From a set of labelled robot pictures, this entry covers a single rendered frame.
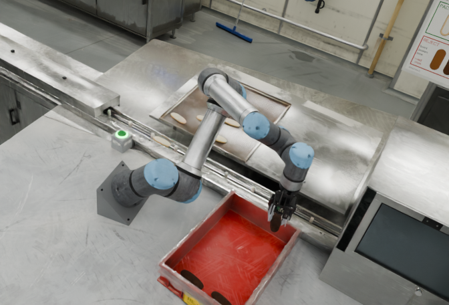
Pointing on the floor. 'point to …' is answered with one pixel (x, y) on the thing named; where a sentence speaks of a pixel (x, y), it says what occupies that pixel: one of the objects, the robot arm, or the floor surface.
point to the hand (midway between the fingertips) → (276, 219)
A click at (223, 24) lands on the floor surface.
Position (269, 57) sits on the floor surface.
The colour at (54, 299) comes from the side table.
